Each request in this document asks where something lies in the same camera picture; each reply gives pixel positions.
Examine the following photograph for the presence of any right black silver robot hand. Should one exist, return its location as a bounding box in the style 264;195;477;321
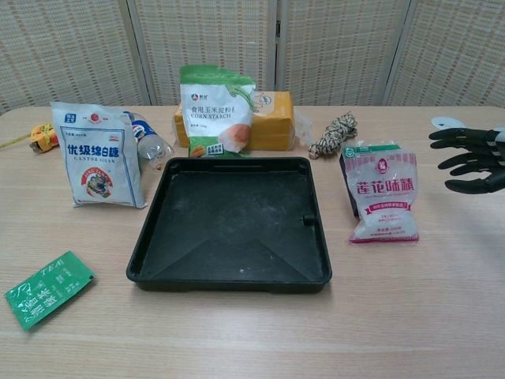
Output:
428;126;505;195

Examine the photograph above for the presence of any pink white seasoning bag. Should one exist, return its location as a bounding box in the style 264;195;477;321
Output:
339;140;420;245

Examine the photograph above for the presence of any black square plastic tray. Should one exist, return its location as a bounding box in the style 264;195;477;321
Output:
125;156;332;295

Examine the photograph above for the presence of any green white corn starch bag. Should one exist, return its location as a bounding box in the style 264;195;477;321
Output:
179;64;256;158

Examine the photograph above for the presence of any white blue sugar bag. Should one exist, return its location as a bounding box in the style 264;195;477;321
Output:
50;101;148;209

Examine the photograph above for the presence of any white round table grommet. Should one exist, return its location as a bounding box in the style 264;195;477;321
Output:
430;116;463;129

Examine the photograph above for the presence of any clear plastic wrapper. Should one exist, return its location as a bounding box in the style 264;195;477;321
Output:
294;110;315;149

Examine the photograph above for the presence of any orange yellow wrapped package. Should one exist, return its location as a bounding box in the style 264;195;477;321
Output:
173;90;296;152

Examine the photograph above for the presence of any empty Pepsi plastic bottle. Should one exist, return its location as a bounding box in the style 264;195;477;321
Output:
122;111;175;171

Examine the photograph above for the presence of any woven folding screen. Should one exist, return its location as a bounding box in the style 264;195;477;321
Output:
0;0;505;116

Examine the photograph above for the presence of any yellow tape measure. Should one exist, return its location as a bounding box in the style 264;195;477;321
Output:
0;122;59;153

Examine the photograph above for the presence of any green flat sachet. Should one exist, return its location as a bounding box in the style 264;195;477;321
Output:
4;250;97;332

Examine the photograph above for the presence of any braided rope bundle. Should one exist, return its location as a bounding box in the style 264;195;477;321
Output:
308;111;359;159

